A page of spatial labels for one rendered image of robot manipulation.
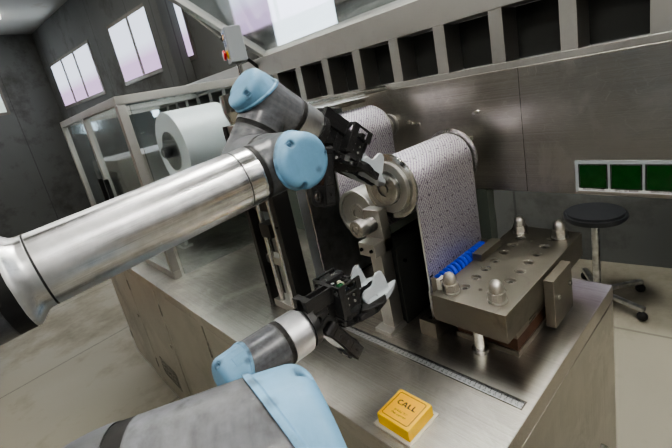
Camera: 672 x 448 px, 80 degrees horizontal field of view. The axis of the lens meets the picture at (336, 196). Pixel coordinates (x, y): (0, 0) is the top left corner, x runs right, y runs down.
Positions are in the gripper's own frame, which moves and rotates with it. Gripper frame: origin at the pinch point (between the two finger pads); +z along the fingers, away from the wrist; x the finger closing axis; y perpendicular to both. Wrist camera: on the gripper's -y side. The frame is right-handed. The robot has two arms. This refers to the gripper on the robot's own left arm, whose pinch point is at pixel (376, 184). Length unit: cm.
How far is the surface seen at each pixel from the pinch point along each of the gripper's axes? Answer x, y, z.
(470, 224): -5.5, 2.2, 30.5
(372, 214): 3.7, -5.1, 5.5
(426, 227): -5.5, -4.4, 13.2
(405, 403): -14.7, -37.9, 8.7
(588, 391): -31, -27, 51
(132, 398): 189, -121, 53
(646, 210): 0, 79, 232
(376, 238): 3.8, -9.6, 9.2
